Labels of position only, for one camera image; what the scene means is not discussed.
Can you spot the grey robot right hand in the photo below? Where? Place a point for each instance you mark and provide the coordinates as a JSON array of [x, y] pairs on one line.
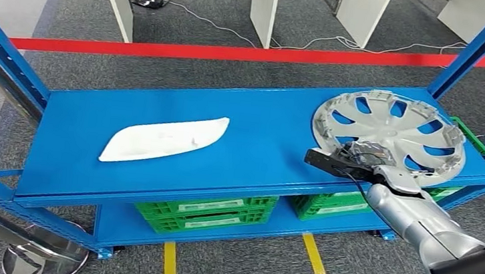
[[370, 152]]

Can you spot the silver plastic wheel hubcap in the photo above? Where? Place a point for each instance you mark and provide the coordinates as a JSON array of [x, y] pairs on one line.
[[394, 128]]

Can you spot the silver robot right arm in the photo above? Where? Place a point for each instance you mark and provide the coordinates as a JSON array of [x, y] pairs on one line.
[[404, 214]]

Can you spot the blue metal shelf rack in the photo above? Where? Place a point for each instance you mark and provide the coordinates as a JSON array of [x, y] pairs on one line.
[[259, 146]]

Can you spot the white plastic car trim part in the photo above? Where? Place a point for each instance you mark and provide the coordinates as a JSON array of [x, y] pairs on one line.
[[162, 141]]

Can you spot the green folded plastic crate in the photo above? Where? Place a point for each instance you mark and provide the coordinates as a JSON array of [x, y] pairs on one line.
[[319, 214], [441, 193], [312, 200], [162, 226], [263, 200]]

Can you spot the black router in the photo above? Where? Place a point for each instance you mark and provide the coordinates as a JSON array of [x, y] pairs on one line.
[[149, 1]]

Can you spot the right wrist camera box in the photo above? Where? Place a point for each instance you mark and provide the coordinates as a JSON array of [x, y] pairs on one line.
[[329, 162]]

